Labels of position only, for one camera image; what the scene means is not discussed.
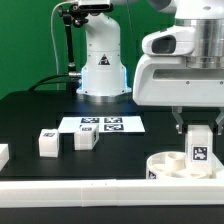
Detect white left fence piece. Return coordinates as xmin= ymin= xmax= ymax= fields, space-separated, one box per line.
xmin=0 ymin=144 xmax=9 ymax=171

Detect white cable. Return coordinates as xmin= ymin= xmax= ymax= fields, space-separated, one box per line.
xmin=50 ymin=0 xmax=78 ymax=91

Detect black cables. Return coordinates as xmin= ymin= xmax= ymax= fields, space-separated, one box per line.
xmin=27 ymin=73 xmax=72 ymax=92

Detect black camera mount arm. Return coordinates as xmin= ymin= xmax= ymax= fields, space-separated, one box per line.
xmin=59 ymin=5 xmax=88 ymax=95

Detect white front fence bar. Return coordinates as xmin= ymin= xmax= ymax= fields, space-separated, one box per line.
xmin=0 ymin=179 xmax=224 ymax=208

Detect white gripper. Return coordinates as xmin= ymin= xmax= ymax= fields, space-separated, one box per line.
xmin=133 ymin=54 xmax=224 ymax=134

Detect white marker base plate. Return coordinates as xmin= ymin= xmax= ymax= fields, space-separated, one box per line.
xmin=58 ymin=116 xmax=145 ymax=133

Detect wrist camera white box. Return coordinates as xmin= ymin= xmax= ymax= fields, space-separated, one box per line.
xmin=142 ymin=26 xmax=195 ymax=56

